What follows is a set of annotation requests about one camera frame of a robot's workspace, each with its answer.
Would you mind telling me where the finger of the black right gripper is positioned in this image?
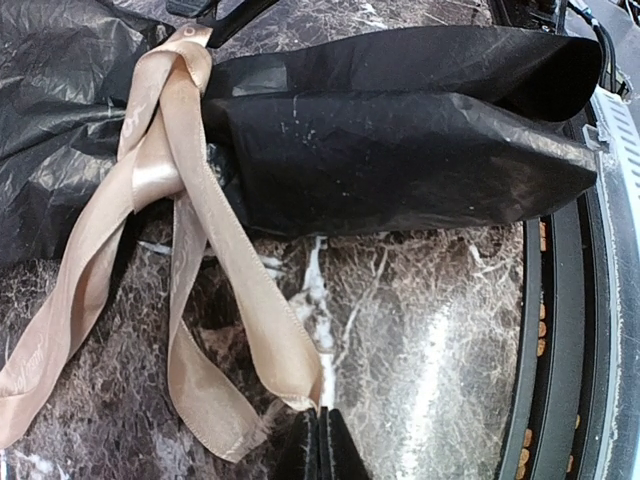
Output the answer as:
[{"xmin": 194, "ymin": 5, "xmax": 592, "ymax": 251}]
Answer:
[{"xmin": 165, "ymin": 0, "xmax": 278, "ymax": 49}]

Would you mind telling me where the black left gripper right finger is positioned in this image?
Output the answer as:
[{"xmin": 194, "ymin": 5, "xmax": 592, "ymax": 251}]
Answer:
[{"xmin": 319, "ymin": 407, "xmax": 371, "ymax": 480}]

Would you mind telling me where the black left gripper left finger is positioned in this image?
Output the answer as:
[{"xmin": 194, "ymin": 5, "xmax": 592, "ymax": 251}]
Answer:
[{"xmin": 272, "ymin": 409, "xmax": 319, "ymax": 480}]

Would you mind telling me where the beige ribbon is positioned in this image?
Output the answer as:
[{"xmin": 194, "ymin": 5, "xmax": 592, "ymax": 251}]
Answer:
[{"xmin": 1, "ymin": 25, "xmax": 322, "ymax": 463}]

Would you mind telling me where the black wrapping paper sheet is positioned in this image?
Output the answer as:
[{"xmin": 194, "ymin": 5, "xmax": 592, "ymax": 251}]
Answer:
[{"xmin": 1, "ymin": 1, "xmax": 601, "ymax": 264}]

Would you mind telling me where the black front rail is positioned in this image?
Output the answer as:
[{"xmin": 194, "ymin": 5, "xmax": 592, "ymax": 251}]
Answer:
[{"xmin": 495, "ymin": 192, "xmax": 611, "ymax": 479}]

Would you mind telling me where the white cable duct strip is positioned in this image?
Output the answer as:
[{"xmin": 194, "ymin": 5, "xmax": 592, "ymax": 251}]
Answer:
[{"xmin": 583, "ymin": 87, "xmax": 639, "ymax": 479}]

